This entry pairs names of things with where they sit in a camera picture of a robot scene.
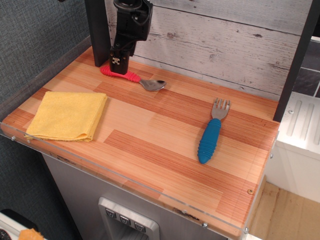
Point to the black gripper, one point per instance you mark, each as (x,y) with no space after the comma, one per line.
(133,25)

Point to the red handled metal spoon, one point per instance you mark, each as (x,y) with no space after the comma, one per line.
(149,85)

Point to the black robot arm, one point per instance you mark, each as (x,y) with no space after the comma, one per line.
(133,25)

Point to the yellow folded cloth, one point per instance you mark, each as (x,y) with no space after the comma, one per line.
(67,116)

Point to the clear acrylic table edge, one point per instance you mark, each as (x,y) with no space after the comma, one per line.
(154,173)

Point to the silver control panel with buttons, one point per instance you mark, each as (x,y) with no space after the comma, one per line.
(122,223)

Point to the white toy sink unit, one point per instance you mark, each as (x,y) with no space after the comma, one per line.
(294,162)

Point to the dark left shelf post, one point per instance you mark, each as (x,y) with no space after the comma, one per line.
(99,30)

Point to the dark shelf post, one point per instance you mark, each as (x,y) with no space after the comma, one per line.
(99,30)
(306,35)

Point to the blue handled metal fork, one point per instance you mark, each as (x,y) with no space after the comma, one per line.
(208,143)

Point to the dark right shelf post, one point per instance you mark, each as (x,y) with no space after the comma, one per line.
(306,35)

